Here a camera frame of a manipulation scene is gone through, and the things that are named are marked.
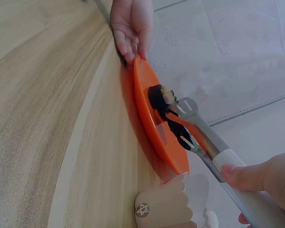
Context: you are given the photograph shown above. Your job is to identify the person's left hand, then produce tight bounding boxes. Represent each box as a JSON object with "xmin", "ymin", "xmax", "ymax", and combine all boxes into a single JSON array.
[{"xmin": 109, "ymin": 0, "xmax": 155, "ymax": 68}]

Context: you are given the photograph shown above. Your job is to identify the person's right hand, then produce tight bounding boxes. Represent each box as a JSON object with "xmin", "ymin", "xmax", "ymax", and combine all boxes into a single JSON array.
[{"xmin": 220, "ymin": 149, "xmax": 285, "ymax": 228}]

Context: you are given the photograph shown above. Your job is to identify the steel tongs with white handle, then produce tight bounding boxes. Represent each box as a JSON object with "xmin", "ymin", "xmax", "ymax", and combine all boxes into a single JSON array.
[{"xmin": 156, "ymin": 96, "xmax": 285, "ymax": 228}]

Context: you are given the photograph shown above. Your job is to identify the black seaweed sushi roll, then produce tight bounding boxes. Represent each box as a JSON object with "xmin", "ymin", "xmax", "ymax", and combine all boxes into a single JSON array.
[{"xmin": 148, "ymin": 84, "xmax": 179, "ymax": 121}]

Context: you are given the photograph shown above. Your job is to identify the orange plastic plate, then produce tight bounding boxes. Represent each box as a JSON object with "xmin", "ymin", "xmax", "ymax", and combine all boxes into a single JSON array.
[{"xmin": 132, "ymin": 55, "xmax": 190, "ymax": 176}]

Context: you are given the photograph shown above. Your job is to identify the beige scalloped dish with star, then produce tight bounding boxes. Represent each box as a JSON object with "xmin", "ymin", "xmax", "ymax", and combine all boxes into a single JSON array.
[{"xmin": 134, "ymin": 174, "xmax": 219, "ymax": 228}]

